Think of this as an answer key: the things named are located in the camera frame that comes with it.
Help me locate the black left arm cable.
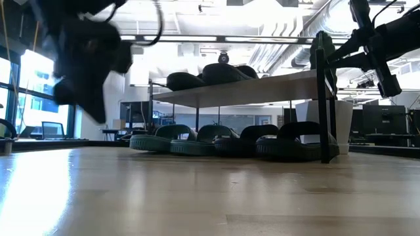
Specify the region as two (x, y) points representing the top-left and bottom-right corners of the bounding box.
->
(111, 0), (165, 47)

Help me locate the black rubber slide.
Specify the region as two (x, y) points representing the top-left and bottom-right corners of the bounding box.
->
(255, 121), (341, 162)
(213, 124), (280, 157)
(196, 62), (259, 87)
(166, 71), (208, 92)

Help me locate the open laptop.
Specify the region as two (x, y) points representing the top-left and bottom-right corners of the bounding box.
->
(41, 121), (66, 140)

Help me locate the green rubber slide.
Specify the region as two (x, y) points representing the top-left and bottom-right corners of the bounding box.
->
(129, 124), (198, 153)
(169, 124), (240, 157)

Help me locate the silver ceiling duct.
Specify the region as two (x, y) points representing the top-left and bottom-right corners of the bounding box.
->
(252, 14), (329, 75)

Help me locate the yellow hanging cord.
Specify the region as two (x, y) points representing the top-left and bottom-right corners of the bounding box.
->
(0, 0), (18, 96)

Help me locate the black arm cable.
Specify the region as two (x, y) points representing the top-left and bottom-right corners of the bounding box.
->
(372, 0), (420, 27)
(111, 0), (165, 47)

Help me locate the dark background monitor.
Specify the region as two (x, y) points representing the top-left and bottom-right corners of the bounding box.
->
(119, 100), (154, 132)
(362, 104), (408, 136)

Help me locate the large bright window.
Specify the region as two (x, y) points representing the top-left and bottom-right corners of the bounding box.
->
(0, 49), (77, 142)

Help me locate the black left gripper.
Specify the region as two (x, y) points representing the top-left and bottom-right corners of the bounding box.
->
(45, 18), (134, 125)

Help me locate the white hexagonal plant pot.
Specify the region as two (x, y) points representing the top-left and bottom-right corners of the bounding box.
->
(295, 100), (354, 155)

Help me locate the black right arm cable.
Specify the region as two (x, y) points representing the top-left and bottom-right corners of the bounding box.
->
(372, 0), (420, 27)

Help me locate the black chair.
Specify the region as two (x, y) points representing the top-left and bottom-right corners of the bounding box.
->
(0, 117), (18, 155)

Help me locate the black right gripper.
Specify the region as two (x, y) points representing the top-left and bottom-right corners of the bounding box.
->
(327, 0), (402, 98)

